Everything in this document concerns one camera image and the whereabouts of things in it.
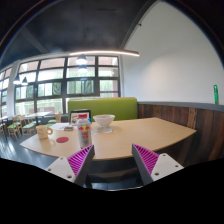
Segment wooden chairs with green seats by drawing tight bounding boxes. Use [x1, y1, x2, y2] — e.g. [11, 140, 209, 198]
[0, 112, 63, 141]

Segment white paper sheet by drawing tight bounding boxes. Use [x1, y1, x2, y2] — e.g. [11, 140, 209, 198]
[49, 122, 78, 132]

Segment flat round red coaster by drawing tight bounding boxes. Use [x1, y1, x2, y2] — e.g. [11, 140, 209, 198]
[55, 136, 70, 144]

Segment black pendant lamps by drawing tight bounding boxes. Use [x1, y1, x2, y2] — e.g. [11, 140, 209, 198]
[12, 54, 89, 87]

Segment green upholstered bench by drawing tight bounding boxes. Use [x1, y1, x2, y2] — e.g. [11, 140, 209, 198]
[67, 97, 139, 123]

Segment cream yellow mug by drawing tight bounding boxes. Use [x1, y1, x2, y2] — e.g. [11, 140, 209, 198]
[35, 124, 54, 140]

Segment white bowl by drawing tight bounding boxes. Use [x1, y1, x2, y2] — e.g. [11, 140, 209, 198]
[92, 114, 116, 134]

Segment long linear ceiling light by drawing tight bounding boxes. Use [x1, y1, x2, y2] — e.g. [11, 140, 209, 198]
[68, 49, 141, 58]

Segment white red-capped drink bottle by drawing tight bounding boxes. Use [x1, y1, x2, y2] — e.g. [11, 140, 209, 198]
[76, 117, 93, 150]

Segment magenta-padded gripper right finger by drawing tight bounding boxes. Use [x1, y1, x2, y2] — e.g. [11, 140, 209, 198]
[131, 143, 185, 186]

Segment wooden dining table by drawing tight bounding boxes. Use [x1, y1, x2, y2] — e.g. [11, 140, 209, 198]
[24, 111, 54, 126]

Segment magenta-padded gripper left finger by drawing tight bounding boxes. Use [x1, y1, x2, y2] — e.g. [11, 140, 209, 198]
[45, 144, 96, 187]

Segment black-framed window wall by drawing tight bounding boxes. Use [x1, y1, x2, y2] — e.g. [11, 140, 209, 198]
[0, 55, 121, 118]

